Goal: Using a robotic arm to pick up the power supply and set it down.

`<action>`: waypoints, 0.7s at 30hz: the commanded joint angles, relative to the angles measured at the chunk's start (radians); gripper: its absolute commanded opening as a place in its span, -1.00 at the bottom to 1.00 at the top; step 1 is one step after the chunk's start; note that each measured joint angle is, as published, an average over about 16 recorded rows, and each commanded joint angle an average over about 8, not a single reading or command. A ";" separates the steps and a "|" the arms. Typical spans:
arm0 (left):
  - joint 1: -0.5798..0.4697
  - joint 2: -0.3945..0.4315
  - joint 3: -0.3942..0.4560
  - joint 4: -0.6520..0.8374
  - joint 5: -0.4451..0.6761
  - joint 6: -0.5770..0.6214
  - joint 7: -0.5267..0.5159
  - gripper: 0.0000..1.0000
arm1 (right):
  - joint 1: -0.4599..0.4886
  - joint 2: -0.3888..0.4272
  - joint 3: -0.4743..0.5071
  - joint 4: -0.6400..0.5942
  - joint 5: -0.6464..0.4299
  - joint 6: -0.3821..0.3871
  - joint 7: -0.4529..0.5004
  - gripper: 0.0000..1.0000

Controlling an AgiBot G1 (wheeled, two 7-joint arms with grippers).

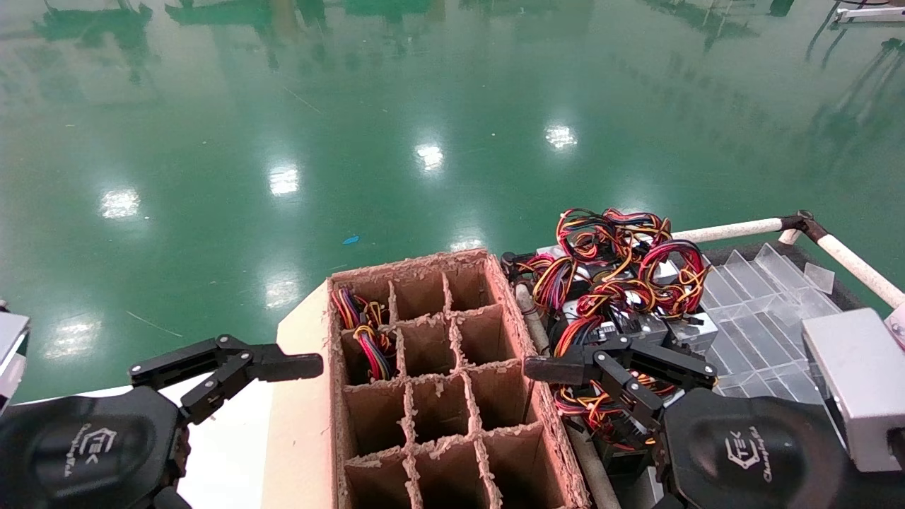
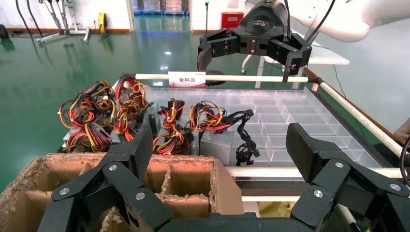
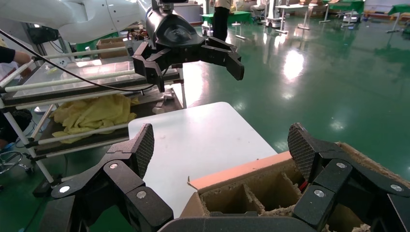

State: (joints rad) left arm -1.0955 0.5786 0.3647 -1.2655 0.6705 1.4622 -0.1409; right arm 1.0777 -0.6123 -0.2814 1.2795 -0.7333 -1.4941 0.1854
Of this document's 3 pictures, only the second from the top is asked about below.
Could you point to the white table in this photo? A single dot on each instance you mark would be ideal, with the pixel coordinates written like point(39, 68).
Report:
point(323, 56)

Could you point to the red cabinet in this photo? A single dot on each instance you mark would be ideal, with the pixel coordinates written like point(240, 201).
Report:
point(230, 20)

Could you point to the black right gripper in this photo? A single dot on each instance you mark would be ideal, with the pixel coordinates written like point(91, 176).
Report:
point(262, 22)

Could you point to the brown cardboard divider box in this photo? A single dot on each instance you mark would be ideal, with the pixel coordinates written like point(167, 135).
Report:
point(189, 179)

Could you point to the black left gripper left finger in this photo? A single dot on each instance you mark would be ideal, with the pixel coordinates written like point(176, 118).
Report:
point(128, 179)

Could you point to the white metal stand frame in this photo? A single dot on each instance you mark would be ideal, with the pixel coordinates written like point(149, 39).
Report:
point(75, 31)

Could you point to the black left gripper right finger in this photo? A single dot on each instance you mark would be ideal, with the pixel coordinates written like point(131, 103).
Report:
point(333, 179)

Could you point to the yellow plastic bag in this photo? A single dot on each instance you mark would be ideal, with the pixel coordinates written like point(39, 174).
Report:
point(275, 209)

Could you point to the goods stacked on blue pallets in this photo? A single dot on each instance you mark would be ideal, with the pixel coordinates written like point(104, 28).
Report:
point(160, 6)

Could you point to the black wheel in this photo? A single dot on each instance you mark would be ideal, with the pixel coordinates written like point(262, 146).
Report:
point(3, 32)

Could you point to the thin black pole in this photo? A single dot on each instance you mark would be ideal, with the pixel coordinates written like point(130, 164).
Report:
point(207, 19)

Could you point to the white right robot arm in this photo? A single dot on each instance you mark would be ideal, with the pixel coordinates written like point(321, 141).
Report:
point(346, 22)

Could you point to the clear plastic compartment tray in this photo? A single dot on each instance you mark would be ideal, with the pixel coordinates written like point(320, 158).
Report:
point(298, 109)

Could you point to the white red label sign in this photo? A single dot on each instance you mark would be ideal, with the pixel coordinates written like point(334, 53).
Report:
point(186, 80)

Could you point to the person's hand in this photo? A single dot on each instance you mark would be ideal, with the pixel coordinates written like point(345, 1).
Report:
point(403, 132)

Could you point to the black round stool seat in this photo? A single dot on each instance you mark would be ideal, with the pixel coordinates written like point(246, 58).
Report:
point(216, 83)

